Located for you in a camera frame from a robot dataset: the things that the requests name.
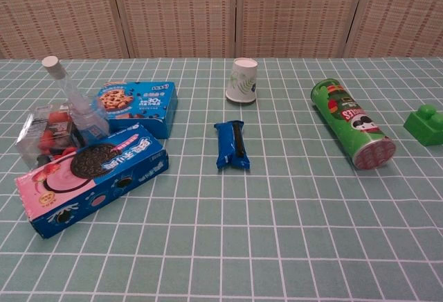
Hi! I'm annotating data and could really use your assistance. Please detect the green toy brick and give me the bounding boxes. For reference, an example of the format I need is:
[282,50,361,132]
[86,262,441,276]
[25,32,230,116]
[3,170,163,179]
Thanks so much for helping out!
[403,103,443,147]

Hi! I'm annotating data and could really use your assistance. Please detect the green checked tablecloth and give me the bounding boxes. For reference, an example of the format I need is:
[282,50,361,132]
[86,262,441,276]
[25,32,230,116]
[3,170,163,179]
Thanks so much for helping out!
[0,57,443,302]

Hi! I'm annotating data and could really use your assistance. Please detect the woven folding screen panel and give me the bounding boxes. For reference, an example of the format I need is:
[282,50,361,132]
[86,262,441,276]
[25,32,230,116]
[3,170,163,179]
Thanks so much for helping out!
[0,0,134,60]
[345,0,443,59]
[236,0,370,59]
[109,0,239,59]

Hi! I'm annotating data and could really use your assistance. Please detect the blue Oreo snack pack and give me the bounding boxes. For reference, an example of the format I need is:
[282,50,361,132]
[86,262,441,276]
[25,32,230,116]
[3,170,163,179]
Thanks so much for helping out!
[213,120,251,170]

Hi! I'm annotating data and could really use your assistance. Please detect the blue chocolate chip cookie box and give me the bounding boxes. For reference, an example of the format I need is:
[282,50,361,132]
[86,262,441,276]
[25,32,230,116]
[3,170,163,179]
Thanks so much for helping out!
[96,80,179,139]

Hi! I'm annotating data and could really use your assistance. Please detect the white paper cup green leaves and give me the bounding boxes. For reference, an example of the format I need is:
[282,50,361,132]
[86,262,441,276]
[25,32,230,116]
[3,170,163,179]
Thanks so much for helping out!
[225,57,259,105]

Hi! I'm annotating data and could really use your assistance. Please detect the clear plastic bottle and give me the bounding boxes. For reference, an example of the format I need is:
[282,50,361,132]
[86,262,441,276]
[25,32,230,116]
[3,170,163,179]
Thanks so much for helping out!
[41,55,111,140]

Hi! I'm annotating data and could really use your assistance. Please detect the pink and blue Oreo box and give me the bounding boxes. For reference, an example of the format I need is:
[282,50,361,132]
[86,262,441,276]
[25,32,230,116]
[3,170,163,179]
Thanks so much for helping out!
[13,124,170,240]

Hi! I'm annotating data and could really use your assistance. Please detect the green Pringles can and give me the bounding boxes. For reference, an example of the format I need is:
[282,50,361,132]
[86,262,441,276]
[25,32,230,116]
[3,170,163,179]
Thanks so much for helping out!
[309,78,397,171]

